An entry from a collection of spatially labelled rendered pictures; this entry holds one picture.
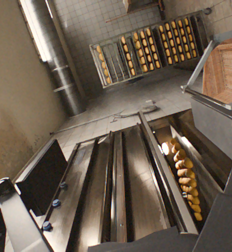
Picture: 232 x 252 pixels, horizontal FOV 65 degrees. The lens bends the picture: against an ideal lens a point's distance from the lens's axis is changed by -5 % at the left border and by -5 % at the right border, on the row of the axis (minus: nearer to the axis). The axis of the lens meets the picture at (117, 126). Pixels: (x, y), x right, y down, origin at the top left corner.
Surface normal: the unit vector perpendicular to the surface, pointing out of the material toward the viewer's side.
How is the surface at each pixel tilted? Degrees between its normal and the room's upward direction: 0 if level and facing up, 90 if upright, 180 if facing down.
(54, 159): 180
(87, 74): 90
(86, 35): 90
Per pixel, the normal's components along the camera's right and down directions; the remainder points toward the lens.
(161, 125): 0.00, 0.33
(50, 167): 0.95, -0.29
